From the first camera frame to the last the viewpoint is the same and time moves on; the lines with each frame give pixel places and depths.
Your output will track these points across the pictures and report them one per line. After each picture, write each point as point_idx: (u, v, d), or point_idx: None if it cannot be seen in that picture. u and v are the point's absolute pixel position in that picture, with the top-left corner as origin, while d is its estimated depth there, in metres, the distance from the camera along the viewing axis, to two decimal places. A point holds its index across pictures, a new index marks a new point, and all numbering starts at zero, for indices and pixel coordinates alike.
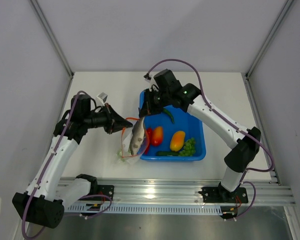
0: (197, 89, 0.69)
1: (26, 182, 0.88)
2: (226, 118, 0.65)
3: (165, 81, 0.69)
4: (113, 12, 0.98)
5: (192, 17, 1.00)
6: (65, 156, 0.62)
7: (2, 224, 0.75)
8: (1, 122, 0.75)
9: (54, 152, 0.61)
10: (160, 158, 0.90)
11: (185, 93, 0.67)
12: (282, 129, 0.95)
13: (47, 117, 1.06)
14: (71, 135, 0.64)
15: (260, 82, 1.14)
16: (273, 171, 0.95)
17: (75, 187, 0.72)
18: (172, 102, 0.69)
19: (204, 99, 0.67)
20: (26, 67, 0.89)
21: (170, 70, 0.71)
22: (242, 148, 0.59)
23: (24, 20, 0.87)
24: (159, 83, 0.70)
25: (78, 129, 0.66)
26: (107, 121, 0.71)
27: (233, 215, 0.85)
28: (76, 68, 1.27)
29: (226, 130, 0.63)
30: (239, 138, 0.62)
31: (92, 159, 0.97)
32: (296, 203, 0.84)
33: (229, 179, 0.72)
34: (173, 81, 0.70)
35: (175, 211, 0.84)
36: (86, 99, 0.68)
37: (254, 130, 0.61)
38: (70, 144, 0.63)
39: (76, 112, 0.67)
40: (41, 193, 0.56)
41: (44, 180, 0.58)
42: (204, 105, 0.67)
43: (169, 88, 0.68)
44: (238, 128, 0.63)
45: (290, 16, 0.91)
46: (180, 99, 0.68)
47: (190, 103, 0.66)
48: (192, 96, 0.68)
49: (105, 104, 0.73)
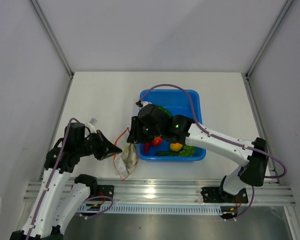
0: (188, 119, 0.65)
1: (25, 182, 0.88)
2: (226, 138, 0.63)
3: (154, 120, 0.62)
4: (113, 12, 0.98)
5: (192, 16, 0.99)
6: (59, 190, 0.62)
7: (2, 224, 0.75)
8: (0, 122, 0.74)
9: (46, 189, 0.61)
10: (160, 158, 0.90)
11: (177, 127, 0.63)
12: (281, 129, 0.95)
13: (47, 117, 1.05)
14: (63, 168, 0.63)
15: (260, 82, 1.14)
16: (273, 171, 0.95)
17: (72, 201, 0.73)
18: (167, 138, 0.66)
19: (199, 126, 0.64)
20: (26, 67, 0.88)
21: (154, 106, 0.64)
22: (256, 165, 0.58)
23: (24, 20, 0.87)
24: (145, 121, 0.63)
25: (70, 158, 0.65)
26: (100, 148, 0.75)
27: (233, 215, 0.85)
28: (76, 68, 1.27)
29: (232, 150, 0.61)
30: (248, 154, 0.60)
31: (91, 160, 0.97)
32: (296, 203, 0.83)
33: (234, 185, 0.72)
34: (161, 116, 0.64)
35: (175, 211, 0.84)
36: (79, 127, 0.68)
37: (259, 141, 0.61)
38: (62, 177, 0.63)
39: (70, 140, 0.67)
40: (36, 233, 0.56)
41: (39, 218, 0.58)
42: (201, 133, 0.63)
43: (159, 125, 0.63)
44: (244, 145, 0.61)
45: (291, 15, 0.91)
46: (175, 135, 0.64)
47: (187, 136, 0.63)
48: (186, 128, 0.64)
49: (97, 131, 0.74)
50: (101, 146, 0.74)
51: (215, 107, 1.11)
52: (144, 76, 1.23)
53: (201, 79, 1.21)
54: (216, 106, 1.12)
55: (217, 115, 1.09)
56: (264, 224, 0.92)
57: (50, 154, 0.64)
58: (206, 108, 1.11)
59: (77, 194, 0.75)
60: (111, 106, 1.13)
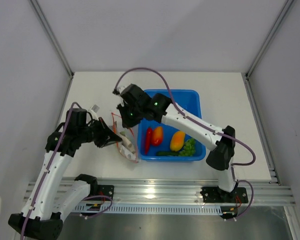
0: (167, 99, 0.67)
1: (24, 182, 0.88)
2: (201, 122, 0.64)
3: (133, 98, 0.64)
4: (113, 11, 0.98)
5: (192, 16, 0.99)
6: (60, 173, 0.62)
7: (2, 224, 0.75)
8: (0, 122, 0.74)
9: (47, 171, 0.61)
10: (160, 157, 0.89)
11: (155, 105, 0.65)
12: (282, 129, 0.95)
13: (47, 117, 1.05)
14: (64, 151, 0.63)
15: (260, 81, 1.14)
16: (273, 171, 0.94)
17: (74, 193, 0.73)
18: (145, 116, 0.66)
19: (175, 107, 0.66)
20: (26, 67, 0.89)
21: (134, 85, 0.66)
22: (222, 149, 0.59)
23: (24, 20, 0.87)
24: (126, 100, 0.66)
25: (72, 142, 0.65)
26: (101, 136, 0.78)
27: (233, 215, 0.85)
28: (76, 68, 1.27)
29: (203, 134, 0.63)
30: (217, 140, 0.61)
31: (91, 159, 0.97)
32: (296, 203, 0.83)
33: (224, 180, 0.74)
34: (140, 94, 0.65)
35: (175, 211, 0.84)
36: (81, 111, 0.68)
37: (229, 129, 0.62)
38: (63, 160, 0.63)
39: (71, 124, 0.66)
40: (36, 215, 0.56)
41: (39, 200, 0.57)
42: (177, 114, 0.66)
43: (138, 103, 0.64)
44: (214, 130, 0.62)
45: (291, 16, 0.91)
46: (152, 112, 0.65)
47: (164, 114, 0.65)
48: (163, 107, 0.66)
49: (99, 119, 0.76)
50: (102, 134, 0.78)
51: (215, 107, 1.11)
52: (144, 76, 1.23)
53: (201, 79, 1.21)
54: (215, 105, 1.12)
55: (217, 115, 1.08)
56: (265, 224, 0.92)
57: (51, 137, 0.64)
58: (206, 108, 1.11)
59: (77, 188, 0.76)
60: (111, 106, 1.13)
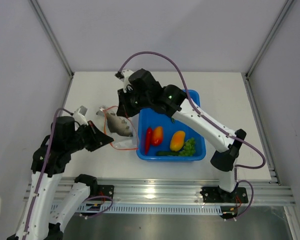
0: (181, 92, 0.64)
1: (24, 182, 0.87)
2: (214, 122, 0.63)
3: (146, 86, 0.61)
4: (113, 11, 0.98)
5: (192, 16, 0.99)
6: (50, 192, 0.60)
7: (2, 224, 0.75)
8: (0, 122, 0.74)
9: (36, 194, 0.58)
10: (160, 157, 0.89)
11: (170, 98, 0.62)
12: (282, 129, 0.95)
13: (47, 117, 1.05)
14: (51, 172, 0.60)
15: (260, 81, 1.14)
16: (273, 171, 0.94)
17: (70, 204, 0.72)
18: (155, 107, 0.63)
19: (190, 103, 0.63)
20: (26, 67, 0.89)
21: (147, 71, 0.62)
22: (233, 153, 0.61)
23: (24, 20, 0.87)
24: (137, 88, 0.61)
25: (59, 159, 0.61)
26: (93, 140, 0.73)
27: (233, 215, 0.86)
28: (76, 68, 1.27)
29: (216, 136, 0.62)
30: (229, 143, 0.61)
31: (91, 159, 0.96)
32: (296, 203, 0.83)
33: (225, 181, 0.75)
34: (153, 83, 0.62)
35: (175, 211, 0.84)
36: (67, 123, 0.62)
37: (241, 132, 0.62)
38: (51, 182, 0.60)
39: (58, 137, 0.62)
40: (31, 239, 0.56)
41: (32, 225, 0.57)
42: (192, 111, 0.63)
43: (150, 93, 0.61)
44: (228, 133, 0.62)
45: (291, 15, 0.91)
46: (165, 105, 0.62)
47: (178, 110, 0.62)
48: (176, 100, 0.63)
49: (89, 123, 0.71)
50: (93, 138, 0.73)
51: (214, 107, 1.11)
52: None
53: (201, 79, 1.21)
54: (215, 105, 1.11)
55: (217, 115, 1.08)
56: (265, 224, 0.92)
57: (36, 155, 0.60)
58: (206, 108, 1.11)
59: (77, 193, 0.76)
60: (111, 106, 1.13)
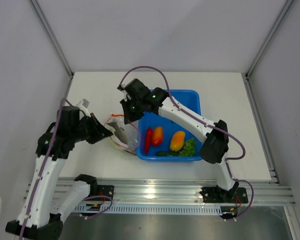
0: (165, 93, 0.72)
1: (24, 182, 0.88)
2: (194, 115, 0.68)
3: (134, 90, 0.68)
4: (113, 12, 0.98)
5: (192, 16, 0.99)
6: (53, 179, 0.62)
7: (2, 224, 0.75)
8: (0, 122, 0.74)
9: (40, 177, 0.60)
10: (160, 158, 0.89)
11: (153, 98, 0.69)
12: (281, 129, 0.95)
13: (47, 116, 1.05)
14: (55, 155, 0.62)
15: (260, 81, 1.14)
16: (273, 171, 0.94)
17: (72, 196, 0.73)
18: (143, 107, 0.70)
19: (171, 100, 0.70)
20: (26, 67, 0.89)
21: (136, 79, 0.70)
22: (211, 141, 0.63)
23: (24, 20, 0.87)
24: (129, 93, 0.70)
25: (63, 144, 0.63)
26: (96, 133, 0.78)
27: (233, 215, 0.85)
28: (76, 68, 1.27)
29: (195, 126, 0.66)
30: (207, 132, 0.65)
31: (90, 159, 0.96)
32: (296, 203, 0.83)
33: (221, 178, 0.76)
34: (141, 88, 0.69)
35: (175, 211, 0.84)
36: (73, 110, 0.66)
37: (220, 123, 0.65)
38: (55, 165, 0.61)
39: (63, 124, 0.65)
40: (32, 223, 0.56)
41: (34, 208, 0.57)
42: (172, 106, 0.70)
43: (138, 96, 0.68)
44: (206, 123, 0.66)
45: (291, 16, 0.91)
46: (150, 104, 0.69)
47: (160, 106, 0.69)
48: (161, 100, 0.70)
49: (91, 115, 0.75)
50: (96, 130, 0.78)
51: (214, 107, 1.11)
52: (144, 76, 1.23)
53: (201, 79, 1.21)
54: (215, 105, 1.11)
55: (217, 115, 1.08)
56: (265, 224, 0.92)
57: (41, 140, 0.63)
58: (206, 108, 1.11)
59: (77, 190, 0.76)
60: (111, 106, 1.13)
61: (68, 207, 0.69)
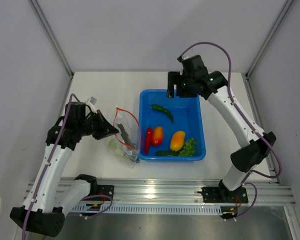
0: (223, 79, 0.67)
1: (24, 182, 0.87)
2: (244, 115, 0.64)
3: (192, 66, 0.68)
4: (113, 12, 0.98)
5: (191, 17, 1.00)
6: (61, 166, 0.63)
7: (3, 224, 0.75)
8: None
9: (48, 163, 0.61)
10: (160, 157, 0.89)
11: (210, 81, 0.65)
12: (282, 128, 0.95)
13: (47, 116, 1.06)
14: (64, 143, 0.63)
15: (260, 81, 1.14)
16: (273, 171, 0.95)
17: (74, 192, 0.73)
18: (194, 87, 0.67)
19: (228, 90, 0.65)
20: (26, 67, 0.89)
21: (199, 56, 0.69)
22: (252, 149, 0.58)
23: (24, 20, 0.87)
24: (186, 68, 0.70)
25: (72, 135, 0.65)
26: (101, 129, 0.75)
27: (233, 215, 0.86)
28: (76, 68, 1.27)
29: (242, 128, 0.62)
30: (252, 139, 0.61)
31: (91, 159, 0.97)
32: (296, 203, 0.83)
33: (231, 179, 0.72)
34: (200, 66, 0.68)
35: (175, 211, 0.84)
36: (80, 104, 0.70)
37: (269, 135, 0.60)
38: (64, 153, 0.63)
39: (71, 118, 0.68)
40: (38, 207, 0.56)
41: (40, 193, 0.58)
42: (226, 97, 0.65)
43: (194, 73, 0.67)
44: (254, 129, 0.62)
45: (290, 16, 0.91)
46: (203, 85, 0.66)
47: (213, 92, 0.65)
48: (217, 85, 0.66)
49: (97, 111, 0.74)
50: (101, 126, 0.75)
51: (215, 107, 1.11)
52: (144, 76, 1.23)
53: None
54: None
55: None
56: (264, 224, 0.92)
57: (51, 131, 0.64)
58: None
59: (78, 186, 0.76)
60: (111, 105, 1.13)
61: (69, 201, 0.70)
